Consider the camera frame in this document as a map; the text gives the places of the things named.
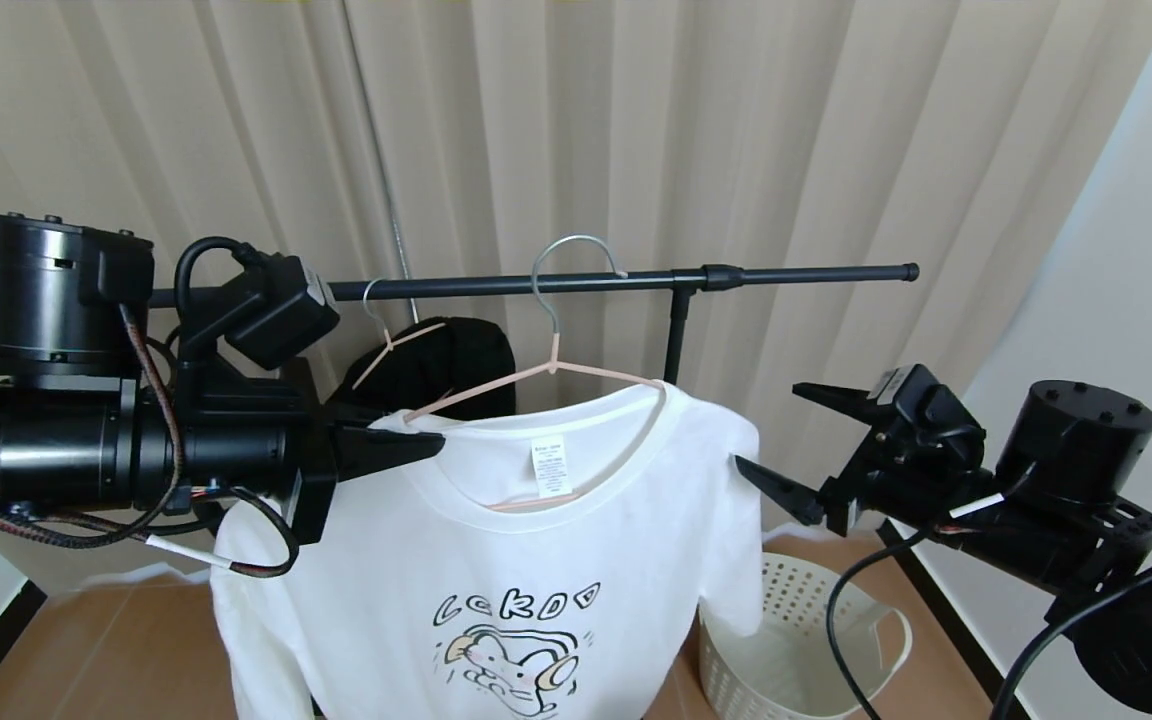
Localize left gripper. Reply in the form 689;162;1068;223
136;393;344;547

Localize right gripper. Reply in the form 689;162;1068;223
734;382;989;537

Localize white garment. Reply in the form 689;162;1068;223
211;382;767;720

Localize pink clothes hanger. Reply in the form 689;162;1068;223
351;278;450;393
403;234;669;514

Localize black shorts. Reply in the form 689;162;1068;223
329;316;520;423

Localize black clothes rack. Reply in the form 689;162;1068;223
0;263;920;391

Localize white laundry basket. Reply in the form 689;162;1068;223
699;552;914;720

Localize beige curtain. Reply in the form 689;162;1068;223
0;0;1152;601

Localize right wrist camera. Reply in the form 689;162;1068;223
869;363;989;471

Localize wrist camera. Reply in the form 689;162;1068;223
869;363;989;471
174;250;342;421

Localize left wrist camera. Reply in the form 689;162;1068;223
174;250;342;421

